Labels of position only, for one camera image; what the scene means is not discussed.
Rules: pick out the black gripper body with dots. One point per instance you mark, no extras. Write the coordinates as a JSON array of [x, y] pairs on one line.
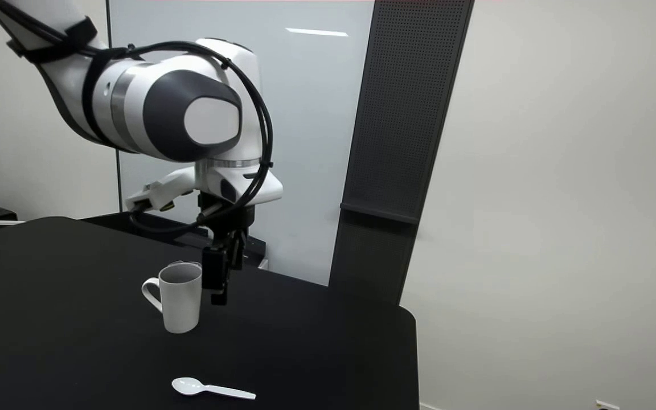
[[226, 217]]

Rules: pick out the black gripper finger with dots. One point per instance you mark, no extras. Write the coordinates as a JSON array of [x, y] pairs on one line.
[[216, 277], [238, 251]]

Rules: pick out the white plastic spoon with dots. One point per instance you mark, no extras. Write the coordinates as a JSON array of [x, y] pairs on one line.
[[190, 389]]

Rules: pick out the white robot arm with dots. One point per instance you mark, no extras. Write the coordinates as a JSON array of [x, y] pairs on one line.
[[154, 105]]

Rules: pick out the small black box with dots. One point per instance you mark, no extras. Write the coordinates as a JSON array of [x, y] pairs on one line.
[[256, 251]]

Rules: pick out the light grey mug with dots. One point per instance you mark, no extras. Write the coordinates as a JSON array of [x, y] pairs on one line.
[[182, 308]]

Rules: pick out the white board panel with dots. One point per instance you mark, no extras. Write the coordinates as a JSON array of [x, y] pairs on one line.
[[305, 114]]

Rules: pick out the black pillar with shelf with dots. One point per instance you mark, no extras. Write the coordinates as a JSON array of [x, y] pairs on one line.
[[397, 138]]

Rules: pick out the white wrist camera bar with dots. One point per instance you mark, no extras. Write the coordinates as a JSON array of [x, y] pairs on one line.
[[163, 191]]

